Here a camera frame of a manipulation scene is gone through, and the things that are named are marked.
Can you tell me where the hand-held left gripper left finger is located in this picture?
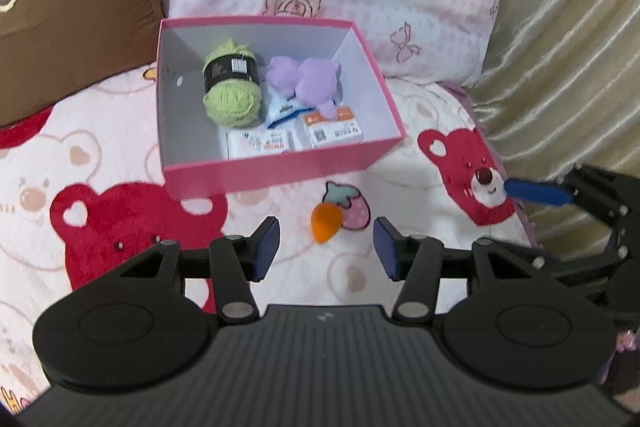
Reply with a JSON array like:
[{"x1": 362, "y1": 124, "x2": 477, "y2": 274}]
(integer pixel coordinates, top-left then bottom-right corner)
[{"x1": 120, "y1": 216, "x2": 281, "y2": 323}]

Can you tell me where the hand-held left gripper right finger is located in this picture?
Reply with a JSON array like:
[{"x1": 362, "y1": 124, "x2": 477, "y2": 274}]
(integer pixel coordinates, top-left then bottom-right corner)
[{"x1": 373, "y1": 216, "x2": 538, "y2": 322}]

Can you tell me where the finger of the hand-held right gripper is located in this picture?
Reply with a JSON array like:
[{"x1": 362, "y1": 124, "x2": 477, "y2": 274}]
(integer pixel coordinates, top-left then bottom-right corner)
[
  {"x1": 504, "y1": 164, "x2": 640, "y2": 225},
  {"x1": 495, "y1": 224, "x2": 632, "y2": 280}
]

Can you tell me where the pink cardboard box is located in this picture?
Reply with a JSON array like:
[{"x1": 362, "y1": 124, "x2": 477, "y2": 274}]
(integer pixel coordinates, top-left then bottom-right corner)
[{"x1": 157, "y1": 17, "x2": 407, "y2": 200}]

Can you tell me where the white packet with blue print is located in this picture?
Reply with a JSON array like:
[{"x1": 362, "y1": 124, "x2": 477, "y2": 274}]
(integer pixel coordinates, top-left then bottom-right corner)
[{"x1": 227, "y1": 129, "x2": 292, "y2": 160}]

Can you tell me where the orange white labelled packet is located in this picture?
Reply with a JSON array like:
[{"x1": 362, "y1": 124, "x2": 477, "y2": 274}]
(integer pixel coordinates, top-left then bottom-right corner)
[{"x1": 295, "y1": 106, "x2": 364, "y2": 150}]

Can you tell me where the blue white wet wipes packet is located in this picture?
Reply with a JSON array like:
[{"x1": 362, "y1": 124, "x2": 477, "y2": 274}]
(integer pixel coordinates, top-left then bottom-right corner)
[{"x1": 265, "y1": 93, "x2": 315, "y2": 130}]

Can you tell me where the green yarn ball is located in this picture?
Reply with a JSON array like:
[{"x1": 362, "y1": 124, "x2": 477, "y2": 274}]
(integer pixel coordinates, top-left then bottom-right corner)
[{"x1": 201, "y1": 38, "x2": 264, "y2": 128}]

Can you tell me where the purple plush toy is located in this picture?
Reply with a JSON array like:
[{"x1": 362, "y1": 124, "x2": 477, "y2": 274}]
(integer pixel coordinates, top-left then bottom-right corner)
[{"x1": 264, "y1": 56, "x2": 344, "y2": 120}]

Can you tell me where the gold satin cloth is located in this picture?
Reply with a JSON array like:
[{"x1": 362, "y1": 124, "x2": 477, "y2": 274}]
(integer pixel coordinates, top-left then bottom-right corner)
[{"x1": 470, "y1": 0, "x2": 640, "y2": 250}]

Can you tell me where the red bear printed blanket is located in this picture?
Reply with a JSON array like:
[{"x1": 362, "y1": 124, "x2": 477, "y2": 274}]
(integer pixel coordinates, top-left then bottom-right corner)
[{"x1": 0, "y1": 62, "x2": 538, "y2": 414}]

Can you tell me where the brown embroidered pillow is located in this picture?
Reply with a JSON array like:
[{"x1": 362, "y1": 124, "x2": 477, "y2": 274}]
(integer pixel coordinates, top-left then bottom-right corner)
[{"x1": 0, "y1": 0, "x2": 166, "y2": 128}]

